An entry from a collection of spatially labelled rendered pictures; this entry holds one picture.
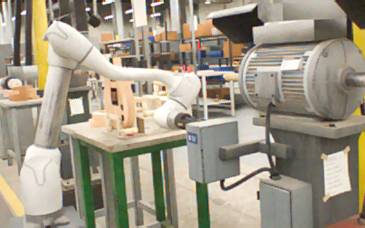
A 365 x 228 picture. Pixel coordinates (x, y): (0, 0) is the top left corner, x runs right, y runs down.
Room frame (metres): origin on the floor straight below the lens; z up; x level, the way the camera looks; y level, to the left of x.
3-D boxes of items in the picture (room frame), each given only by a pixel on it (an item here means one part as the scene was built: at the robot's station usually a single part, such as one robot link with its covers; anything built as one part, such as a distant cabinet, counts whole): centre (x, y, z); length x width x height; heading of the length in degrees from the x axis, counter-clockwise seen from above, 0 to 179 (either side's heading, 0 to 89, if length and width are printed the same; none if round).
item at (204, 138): (1.43, -0.17, 0.99); 0.24 x 0.21 x 0.26; 30
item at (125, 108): (2.38, 0.33, 1.17); 0.35 x 0.04 x 0.40; 29
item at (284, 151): (1.41, -0.32, 1.02); 0.13 x 0.04 x 0.04; 30
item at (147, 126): (2.45, 0.19, 0.98); 0.27 x 0.16 x 0.09; 30
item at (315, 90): (1.47, -0.42, 1.25); 0.41 x 0.27 x 0.26; 30
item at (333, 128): (1.42, -0.46, 1.11); 0.36 x 0.24 x 0.04; 30
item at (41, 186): (1.74, 0.60, 0.87); 0.18 x 0.16 x 0.22; 19
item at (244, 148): (1.45, -0.22, 1.02); 0.19 x 0.04 x 0.04; 120
